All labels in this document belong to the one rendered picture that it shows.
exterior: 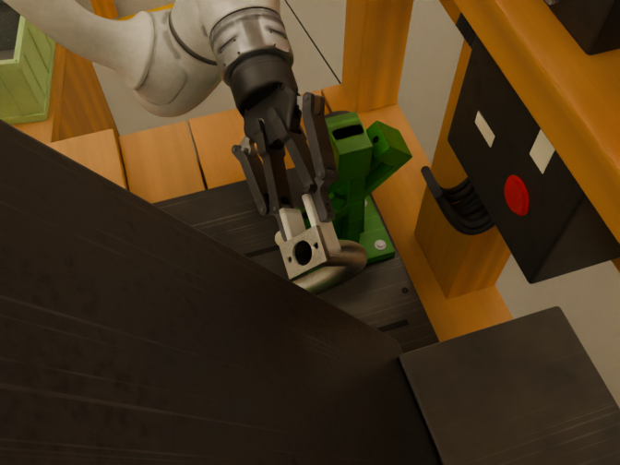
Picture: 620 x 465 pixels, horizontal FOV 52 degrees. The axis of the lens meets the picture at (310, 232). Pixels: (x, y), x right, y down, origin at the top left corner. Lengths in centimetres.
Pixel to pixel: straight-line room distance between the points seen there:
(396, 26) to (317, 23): 171
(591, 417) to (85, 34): 70
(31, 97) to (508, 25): 115
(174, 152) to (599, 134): 95
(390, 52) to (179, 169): 45
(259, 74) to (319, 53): 202
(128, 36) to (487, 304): 68
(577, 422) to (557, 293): 155
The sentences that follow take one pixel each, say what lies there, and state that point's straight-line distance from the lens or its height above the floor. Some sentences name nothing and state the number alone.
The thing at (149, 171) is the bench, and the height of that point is 88.
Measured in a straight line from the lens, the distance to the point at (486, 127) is 56.
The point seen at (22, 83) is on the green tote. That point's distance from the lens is 144.
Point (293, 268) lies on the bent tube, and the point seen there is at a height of 124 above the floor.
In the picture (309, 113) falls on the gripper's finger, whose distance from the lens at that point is 69.
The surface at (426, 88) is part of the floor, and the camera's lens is 263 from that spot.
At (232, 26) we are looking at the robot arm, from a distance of 76.
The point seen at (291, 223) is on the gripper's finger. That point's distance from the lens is 69.
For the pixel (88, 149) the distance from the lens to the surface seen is 128.
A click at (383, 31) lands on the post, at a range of 117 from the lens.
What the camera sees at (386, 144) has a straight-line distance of 90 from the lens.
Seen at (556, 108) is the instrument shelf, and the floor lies 153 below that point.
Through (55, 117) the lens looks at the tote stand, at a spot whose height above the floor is 78.
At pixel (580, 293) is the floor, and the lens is 222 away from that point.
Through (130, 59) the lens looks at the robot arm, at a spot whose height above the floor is 126.
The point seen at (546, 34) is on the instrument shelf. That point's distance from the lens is 47.
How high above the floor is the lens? 183
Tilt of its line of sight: 58 degrees down
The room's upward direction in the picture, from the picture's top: straight up
